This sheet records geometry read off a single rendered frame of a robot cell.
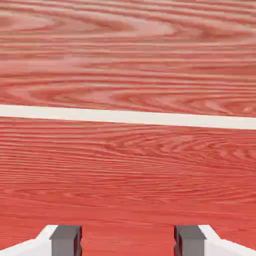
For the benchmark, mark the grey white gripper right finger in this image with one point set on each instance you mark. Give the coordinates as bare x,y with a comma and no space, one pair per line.
191,244

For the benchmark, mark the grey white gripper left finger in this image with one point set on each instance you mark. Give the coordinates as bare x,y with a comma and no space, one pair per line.
64,244

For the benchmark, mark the red wooden cabinet door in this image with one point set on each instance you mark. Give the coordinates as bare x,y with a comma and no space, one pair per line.
128,176
128,52

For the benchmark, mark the cabinet with white frame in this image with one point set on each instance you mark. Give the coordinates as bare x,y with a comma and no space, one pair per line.
128,117

